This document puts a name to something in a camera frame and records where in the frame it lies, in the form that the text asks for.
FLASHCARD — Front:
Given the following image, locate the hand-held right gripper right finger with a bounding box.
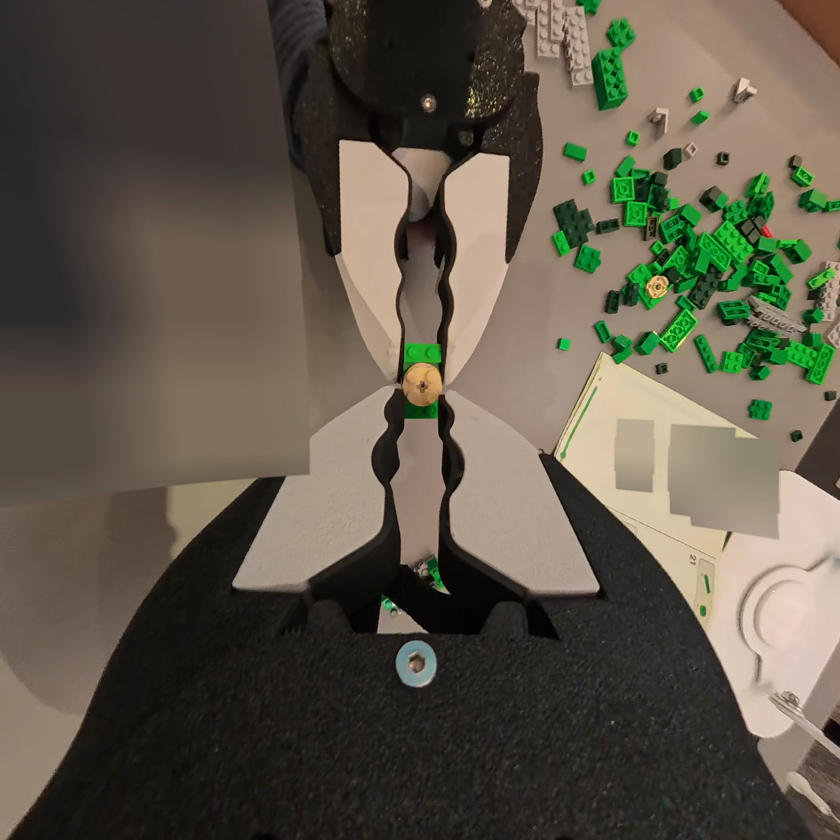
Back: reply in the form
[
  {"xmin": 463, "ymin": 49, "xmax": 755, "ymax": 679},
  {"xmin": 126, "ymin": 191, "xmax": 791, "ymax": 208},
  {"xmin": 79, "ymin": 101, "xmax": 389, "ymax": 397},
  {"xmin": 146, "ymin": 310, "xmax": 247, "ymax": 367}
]
[{"xmin": 436, "ymin": 392, "xmax": 606, "ymax": 599}]

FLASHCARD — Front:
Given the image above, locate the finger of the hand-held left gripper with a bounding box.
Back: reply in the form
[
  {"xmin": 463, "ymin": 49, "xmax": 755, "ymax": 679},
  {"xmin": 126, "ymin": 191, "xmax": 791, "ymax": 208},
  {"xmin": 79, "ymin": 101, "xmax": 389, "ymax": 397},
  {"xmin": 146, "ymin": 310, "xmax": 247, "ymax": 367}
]
[
  {"xmin": 438, "ymin": 154, "xmax": 513, "ymax": 389},
  {"xmin": 335, "ymin": 140, "xmax": 419, "ymax": 386}
]

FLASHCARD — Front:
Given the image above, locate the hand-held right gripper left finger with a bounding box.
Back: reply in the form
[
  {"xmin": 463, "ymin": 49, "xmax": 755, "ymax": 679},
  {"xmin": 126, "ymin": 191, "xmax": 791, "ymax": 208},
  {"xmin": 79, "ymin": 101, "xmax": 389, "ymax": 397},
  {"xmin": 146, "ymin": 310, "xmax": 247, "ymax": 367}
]
[{"xmin": 233, "ymin": 385, "xmax": 403, "ymax": 595}]

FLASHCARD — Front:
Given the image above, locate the green toy brick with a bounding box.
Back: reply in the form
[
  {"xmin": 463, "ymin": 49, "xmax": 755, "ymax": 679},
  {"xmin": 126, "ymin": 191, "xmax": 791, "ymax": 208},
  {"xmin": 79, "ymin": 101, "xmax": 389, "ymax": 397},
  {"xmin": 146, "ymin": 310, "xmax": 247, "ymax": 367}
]
[{"xmin": 403, "ymin": 343, "xmax": 442, "ymax": 421}]

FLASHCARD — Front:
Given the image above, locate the small green brick assembly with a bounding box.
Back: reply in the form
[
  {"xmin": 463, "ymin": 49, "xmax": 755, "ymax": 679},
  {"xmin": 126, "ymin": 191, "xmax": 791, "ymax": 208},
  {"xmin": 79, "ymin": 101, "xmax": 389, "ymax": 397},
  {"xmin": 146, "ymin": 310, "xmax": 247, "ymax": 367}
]
[{"xmin": 379, "ymin": 556, "xmax": 448, "ymax": 618}]

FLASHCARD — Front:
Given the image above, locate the pale instruction booklet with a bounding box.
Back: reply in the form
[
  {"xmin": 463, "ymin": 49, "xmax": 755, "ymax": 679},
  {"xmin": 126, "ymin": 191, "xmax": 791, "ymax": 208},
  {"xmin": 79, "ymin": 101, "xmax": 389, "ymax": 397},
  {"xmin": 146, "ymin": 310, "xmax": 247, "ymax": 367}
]
[{"xmin": 554, "ymin": 352, "xmax": 782, "ymax": 624}]

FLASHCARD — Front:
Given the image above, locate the pile of grey bricks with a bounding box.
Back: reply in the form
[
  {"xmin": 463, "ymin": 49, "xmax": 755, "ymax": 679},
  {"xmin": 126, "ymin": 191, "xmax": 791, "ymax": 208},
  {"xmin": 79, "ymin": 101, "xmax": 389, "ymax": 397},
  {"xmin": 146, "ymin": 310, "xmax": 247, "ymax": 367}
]
[{"xmin": 512, "ymin": 0, "xmax": 595, "ymax": 89}]

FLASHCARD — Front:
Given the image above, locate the white stand with black panel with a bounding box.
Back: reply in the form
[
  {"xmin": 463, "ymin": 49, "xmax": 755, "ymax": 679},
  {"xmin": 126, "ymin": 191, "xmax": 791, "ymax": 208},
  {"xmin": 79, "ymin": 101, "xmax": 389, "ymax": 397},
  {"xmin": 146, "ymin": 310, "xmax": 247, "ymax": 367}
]
[{"xmin": 712, "ymin": 469, "xmax": 840, "ymax": 815}]

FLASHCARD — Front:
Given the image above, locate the pile of green bricks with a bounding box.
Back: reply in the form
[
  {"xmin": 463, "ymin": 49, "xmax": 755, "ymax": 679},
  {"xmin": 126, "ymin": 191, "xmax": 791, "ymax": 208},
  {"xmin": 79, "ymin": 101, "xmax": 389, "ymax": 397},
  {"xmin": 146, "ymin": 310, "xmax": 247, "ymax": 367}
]
[{"xmin": 551, "ymin": 0, "xmax": 840, "ymax": 444}]

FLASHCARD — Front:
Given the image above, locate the long grey plate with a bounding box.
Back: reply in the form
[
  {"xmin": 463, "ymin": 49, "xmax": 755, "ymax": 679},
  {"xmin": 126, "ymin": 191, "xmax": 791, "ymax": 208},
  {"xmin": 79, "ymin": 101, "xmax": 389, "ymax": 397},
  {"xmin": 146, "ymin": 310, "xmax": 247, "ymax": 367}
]
[{"xmin": 745, "ymin": 297, "xmax": 808, "ymax": 333}]

